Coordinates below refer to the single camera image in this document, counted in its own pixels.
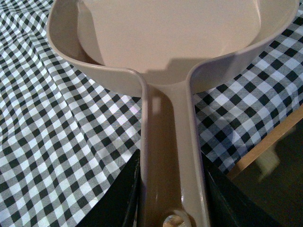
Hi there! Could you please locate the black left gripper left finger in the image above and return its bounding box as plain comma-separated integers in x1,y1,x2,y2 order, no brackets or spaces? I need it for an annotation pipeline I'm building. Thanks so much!
77,149,140,227

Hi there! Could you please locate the black white checkered tablecloth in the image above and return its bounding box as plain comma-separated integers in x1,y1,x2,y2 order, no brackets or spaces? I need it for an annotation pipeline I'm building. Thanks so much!
0,0,303,227

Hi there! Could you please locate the beige plastic dustpan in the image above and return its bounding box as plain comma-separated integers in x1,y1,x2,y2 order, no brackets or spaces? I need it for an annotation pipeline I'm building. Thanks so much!
47,0,299,227

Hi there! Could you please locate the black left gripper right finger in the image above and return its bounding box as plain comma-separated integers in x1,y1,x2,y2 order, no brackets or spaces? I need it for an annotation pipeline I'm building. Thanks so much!
202,154,282,227

